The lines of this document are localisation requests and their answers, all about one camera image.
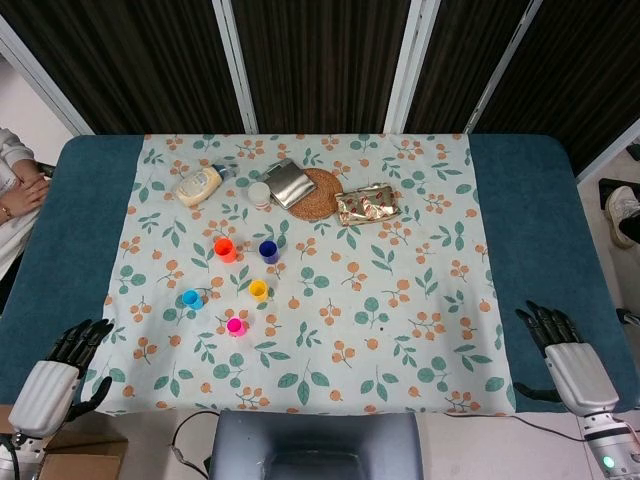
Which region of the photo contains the round woven coaster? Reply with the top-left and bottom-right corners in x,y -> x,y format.
285,168 -> 345,222

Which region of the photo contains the floral white tablecloth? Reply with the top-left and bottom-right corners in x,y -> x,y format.
79,132 -> 519,416

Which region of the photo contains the dark folding screen white frame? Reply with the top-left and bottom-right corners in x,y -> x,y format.
0,0 -> 640,176

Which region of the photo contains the mayonnaise squeeze bottle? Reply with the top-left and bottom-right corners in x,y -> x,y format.
175,162 -> 239,207

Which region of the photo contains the gold foil snack packet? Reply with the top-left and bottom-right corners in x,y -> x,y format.
333,183 -> 403,227

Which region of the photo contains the teal table cover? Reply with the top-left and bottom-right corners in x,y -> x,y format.
0,132 -> 640,416

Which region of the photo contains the thin black floor cable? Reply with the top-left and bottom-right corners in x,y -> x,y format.
169,412 -> 221,480

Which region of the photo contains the orange plastic cup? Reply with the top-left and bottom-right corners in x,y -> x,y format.
213,237 -> 237,264

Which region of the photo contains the cardboard box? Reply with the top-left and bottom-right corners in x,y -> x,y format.
37,432 -> 129,480

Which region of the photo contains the person in white sweater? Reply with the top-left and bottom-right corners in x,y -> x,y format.
0,127 -> 52,281

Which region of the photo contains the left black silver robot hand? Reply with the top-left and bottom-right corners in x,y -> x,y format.
7,318 -> 115,440

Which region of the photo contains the white sneaker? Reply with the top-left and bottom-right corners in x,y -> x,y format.
604,185 -> 640,249

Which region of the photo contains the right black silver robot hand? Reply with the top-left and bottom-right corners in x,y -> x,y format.
513,299 -> 621,419

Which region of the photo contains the small white jar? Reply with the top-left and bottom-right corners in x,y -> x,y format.
247,181 -> 272,213

